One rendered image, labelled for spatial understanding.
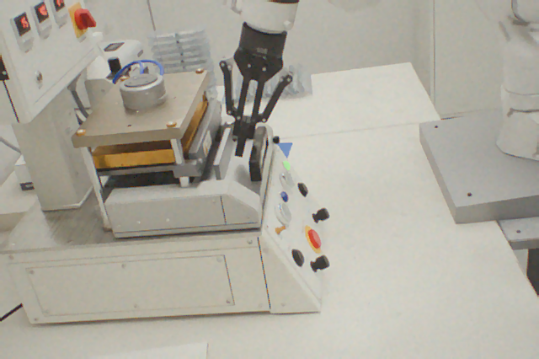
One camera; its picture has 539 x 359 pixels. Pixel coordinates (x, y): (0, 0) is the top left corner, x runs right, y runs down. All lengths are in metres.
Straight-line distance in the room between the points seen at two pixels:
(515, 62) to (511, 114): 0.12
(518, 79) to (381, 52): 2.28
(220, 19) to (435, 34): 1.16
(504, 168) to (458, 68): 1.90
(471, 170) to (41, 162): 0.87
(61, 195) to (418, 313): 0.67
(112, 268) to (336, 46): 2.66
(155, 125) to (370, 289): 0.48
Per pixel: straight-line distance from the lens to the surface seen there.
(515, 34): 1.41
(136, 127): 1.03
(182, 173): 1.03
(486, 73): 3.35
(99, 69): 1.99
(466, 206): 1.31
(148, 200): 1.04
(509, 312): 1.13
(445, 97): 3.34
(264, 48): 1.03
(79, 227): 1.17
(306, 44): 3.59
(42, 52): 1.10
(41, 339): 1.25
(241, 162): 1.16
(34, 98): 1.05
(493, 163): 1.45
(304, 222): 1.23
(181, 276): 1.10
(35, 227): 1.21
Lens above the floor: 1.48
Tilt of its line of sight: 28 degrees down
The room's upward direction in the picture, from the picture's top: 9 degrees counter-clockwise
